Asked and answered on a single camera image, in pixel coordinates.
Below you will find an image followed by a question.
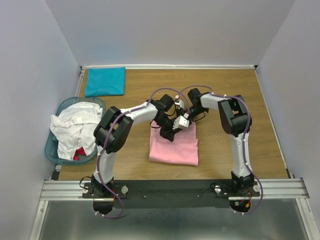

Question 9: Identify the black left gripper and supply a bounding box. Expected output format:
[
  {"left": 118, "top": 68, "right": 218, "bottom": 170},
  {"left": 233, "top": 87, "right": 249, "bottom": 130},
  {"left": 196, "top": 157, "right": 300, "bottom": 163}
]
[{"left": 154, "top": 115, "right": 180, "bottom": 143}]

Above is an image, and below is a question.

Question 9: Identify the pink t-shirt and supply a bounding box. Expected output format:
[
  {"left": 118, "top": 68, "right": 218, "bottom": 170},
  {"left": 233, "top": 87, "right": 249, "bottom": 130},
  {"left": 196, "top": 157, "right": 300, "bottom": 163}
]
[{"left": 149, "top": 121, "right": 199, "bottom": 166}]

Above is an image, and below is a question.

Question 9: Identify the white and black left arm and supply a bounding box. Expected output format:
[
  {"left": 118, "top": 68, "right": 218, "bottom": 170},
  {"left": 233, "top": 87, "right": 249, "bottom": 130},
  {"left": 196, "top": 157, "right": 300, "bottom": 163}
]
[{"left": 91, "top": 94, "right": 178, "bottom": 198}]

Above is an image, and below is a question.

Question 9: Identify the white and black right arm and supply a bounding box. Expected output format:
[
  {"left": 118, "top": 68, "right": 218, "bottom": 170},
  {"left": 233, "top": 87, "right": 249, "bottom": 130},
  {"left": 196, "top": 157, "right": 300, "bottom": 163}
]
[{"left": 187, "top": 88, "right": 255, "bottom": 196}]

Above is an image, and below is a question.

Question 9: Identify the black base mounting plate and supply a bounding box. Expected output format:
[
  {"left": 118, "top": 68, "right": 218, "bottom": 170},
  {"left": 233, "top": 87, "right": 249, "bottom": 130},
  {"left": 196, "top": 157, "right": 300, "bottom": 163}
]
[{"left": 82, "top": 179, "right": 260, "bottom": 216}]

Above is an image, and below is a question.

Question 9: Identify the folded teal t-shirt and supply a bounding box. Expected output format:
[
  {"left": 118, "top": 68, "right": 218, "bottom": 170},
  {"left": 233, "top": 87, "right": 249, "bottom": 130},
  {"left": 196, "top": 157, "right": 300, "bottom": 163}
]
[{"left": 84, "top": 67, "right": 126, "bottom": 97}]

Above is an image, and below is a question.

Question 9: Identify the red garment in basket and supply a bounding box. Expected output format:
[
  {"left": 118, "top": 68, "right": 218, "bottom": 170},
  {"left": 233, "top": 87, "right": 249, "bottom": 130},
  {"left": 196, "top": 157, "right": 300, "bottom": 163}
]
[{"left": 73, "top": 147, "right": 86, "bottom": 161}]

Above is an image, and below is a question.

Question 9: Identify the white t-shirt in basket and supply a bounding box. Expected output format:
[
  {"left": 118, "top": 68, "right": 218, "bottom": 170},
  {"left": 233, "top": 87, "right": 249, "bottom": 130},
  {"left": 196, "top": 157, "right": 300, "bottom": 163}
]
[{"left": 50, "top": 101, "right": 103, "bottom": 161}]

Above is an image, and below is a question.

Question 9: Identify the blue plastic laundry basket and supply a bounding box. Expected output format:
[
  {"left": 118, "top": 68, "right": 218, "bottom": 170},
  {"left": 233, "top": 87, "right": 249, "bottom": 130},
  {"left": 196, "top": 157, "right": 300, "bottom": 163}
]
[{"left": 44, "top": 97, "right": 106, "bottom": 166}]

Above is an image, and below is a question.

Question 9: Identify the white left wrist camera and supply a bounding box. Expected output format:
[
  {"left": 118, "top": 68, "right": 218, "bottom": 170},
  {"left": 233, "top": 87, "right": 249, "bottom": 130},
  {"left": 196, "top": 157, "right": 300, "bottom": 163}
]
[{"left": 172, "top": 115, "right": 191, "bottom": 130}]

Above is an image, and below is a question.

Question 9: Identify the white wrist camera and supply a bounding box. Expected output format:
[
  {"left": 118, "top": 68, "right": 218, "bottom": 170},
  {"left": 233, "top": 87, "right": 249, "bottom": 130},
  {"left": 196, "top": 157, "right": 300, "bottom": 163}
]
[
  {"left": 174, "top": 95, "right": 185, "bottom": 110},
  {"left": 172, "top": 115, "right": 191, "bottom": 130}
]

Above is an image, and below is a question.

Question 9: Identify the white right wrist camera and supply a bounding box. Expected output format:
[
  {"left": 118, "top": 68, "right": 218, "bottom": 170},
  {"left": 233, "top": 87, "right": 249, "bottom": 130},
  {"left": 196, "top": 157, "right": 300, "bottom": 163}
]
[{"left": 174, "top": 95, "right": 185, "bottom": 110}]

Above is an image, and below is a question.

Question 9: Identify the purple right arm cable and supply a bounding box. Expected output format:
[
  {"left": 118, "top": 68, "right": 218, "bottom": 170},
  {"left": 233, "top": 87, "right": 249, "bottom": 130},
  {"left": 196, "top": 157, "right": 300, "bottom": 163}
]
[{"left": 178, "top": 84, "right": 265, "bottom": 216}]

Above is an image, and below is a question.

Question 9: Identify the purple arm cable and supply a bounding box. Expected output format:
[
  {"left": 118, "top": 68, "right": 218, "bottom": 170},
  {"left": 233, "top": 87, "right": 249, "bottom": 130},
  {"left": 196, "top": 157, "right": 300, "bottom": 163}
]
[
  {"left": 178, "top": 84, "right": 265, "bottom": 216},
  {"left": 93, "top": 87, "right": 183, "bottom": 219}
]

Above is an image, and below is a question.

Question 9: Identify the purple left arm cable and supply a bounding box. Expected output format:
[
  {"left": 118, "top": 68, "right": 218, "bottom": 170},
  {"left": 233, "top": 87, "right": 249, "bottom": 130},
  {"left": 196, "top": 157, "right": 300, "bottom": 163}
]
[{"left": 93, "top": 87, "right": 183, "bottom": 219}]

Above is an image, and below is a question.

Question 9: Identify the aluminium front rail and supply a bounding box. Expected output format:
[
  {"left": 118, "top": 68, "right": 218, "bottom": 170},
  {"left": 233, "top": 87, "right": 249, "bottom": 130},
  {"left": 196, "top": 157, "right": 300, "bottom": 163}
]
[{"left": 40, "top": 178, "right": 309, "bottom": 201}]

